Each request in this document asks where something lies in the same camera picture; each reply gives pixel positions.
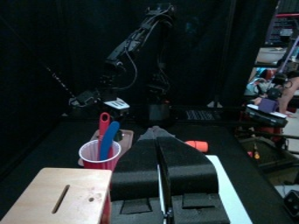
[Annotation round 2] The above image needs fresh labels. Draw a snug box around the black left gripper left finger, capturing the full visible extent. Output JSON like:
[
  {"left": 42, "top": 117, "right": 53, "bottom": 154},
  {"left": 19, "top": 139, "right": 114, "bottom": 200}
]
[{"left": 109, "top": 125, "right": 168, "bottom": 224}]

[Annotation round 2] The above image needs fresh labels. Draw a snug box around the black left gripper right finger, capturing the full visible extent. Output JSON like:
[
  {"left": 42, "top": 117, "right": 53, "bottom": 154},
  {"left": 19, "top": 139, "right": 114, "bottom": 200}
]
[{"left": 156, "top": 125, "right": 230, "bottom": 224}]

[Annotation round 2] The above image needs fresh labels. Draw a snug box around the bare person forearm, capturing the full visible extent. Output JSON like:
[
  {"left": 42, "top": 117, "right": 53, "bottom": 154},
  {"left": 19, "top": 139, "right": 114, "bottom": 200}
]
[{"left": 277, "top": 76, "right": 299, "bottom": 118}]

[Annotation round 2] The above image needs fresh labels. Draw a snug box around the white cutting board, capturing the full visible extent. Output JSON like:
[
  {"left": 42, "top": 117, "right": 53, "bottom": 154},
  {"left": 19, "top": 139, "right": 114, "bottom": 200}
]
[{"left": 156, "top": 154, "right": 254, "bottom": 224}]

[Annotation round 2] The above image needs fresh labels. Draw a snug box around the small black flat block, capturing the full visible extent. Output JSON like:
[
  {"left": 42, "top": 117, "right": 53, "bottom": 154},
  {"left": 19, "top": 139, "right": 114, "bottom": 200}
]
[{"left": 114, "top": 130, "right": 125, "bottom": 143}]

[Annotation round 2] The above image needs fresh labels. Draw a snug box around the blue plastic utensil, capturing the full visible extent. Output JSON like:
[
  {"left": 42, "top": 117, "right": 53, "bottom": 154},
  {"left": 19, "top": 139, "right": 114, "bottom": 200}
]
[{"left": 97, "top": 121, "right": 121, "bottom": 161}]

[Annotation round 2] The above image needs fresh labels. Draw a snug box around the brown wooden tray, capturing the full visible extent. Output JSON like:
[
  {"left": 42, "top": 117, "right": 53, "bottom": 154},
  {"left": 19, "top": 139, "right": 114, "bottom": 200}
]
[{"left": 89, "top": 129, "right": 136, "bottom": 160}]

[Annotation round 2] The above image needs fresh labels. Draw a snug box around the red plastic cup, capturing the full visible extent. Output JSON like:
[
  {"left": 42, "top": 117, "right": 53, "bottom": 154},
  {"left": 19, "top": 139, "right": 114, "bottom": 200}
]
[{"left": 78, "top": 139, "right": 122, "bottom": 172}]

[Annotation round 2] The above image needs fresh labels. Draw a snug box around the black printed label panel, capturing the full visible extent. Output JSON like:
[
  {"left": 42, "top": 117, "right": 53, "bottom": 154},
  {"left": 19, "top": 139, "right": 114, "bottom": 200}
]
[{"left": 185, "top": 109, "right": 216, "bottom": 122}]

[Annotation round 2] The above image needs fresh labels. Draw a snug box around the black mesh crate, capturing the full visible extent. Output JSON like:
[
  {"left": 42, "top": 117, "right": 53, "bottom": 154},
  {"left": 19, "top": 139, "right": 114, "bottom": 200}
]
[{"left": 237, "top": 136, "right": 299, "bottom": 173}]

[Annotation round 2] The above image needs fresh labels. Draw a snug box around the wooden box with slot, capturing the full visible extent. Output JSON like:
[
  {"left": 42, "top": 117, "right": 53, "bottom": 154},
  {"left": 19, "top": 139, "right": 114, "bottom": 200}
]
[{"left": 0, "top": 166, "right": 114, "bottom": 224}]

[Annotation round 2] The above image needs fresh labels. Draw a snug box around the black and white flat device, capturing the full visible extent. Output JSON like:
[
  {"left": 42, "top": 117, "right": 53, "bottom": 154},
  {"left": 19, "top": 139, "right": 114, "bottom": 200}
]
[{"left": 244, "top": 104, "right": 289, "bottom": 129}]

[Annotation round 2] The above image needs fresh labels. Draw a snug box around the small black box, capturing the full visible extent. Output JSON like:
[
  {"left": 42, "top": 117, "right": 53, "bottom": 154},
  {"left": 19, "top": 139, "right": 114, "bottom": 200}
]
[{"left": 282, "top": 189, "right": 299, "bottom": 218}]

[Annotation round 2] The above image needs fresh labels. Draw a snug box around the purple block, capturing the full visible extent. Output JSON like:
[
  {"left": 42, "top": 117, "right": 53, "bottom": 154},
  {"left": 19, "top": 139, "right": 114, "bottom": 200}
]
[{"left": 256, "top": 97, "right": 280, "bottom": 114}]

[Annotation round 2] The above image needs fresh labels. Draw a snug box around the white bowl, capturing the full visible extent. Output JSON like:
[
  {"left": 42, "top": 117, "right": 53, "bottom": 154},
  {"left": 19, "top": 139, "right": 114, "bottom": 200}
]
[{"left": 256, "top": 46, "right": 289, "bottom": 65}]

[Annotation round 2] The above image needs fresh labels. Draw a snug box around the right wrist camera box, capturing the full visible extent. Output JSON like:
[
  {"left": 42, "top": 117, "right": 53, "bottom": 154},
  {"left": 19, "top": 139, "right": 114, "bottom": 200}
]
[{"left": 69, "top": 89, "right": 98, "bottom": 109}]

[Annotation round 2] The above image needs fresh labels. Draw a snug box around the thin diagonal frame cord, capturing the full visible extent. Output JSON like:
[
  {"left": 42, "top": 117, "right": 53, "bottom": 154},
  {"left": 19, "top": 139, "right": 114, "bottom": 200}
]
[{"left": 45, "top": 66, "right": 77, "bottom": 99}]

